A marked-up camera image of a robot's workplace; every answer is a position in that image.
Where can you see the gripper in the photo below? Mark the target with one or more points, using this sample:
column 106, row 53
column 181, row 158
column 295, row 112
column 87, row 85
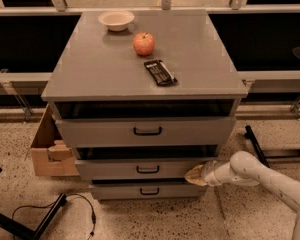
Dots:
column 210, row 173

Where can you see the grey drawer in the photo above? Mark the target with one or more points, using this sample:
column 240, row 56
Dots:
column 144, row 189
column 136, row 163
column 144, row 123

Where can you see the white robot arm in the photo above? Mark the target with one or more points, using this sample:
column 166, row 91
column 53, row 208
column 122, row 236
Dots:
column 245, row 169

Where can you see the grey top drawer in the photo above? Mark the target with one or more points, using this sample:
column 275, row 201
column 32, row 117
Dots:
column 144, row 123

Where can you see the grey bottom drawer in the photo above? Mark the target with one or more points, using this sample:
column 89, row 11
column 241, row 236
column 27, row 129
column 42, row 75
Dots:
column 144, row 189

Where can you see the grey drawer cabinet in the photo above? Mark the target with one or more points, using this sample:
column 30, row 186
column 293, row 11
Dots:
column 99, row 65

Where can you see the black stand right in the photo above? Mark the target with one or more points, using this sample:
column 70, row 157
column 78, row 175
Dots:
column 271, row 156

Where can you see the black snack bar packet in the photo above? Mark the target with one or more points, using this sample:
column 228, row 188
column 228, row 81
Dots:
column 159, row 72

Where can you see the red apple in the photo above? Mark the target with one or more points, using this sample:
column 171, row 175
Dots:
column 143, row 43

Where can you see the cardboard box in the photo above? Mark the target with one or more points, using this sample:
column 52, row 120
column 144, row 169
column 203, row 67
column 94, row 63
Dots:
column 49, row 153

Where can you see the white paper bowl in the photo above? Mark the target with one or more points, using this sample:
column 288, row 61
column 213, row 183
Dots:
column 116, row 20

